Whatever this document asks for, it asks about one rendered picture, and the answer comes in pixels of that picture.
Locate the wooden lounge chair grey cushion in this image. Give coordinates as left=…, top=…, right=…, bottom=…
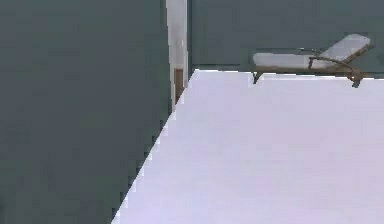
left=251, top=33, right=375, bottom=89

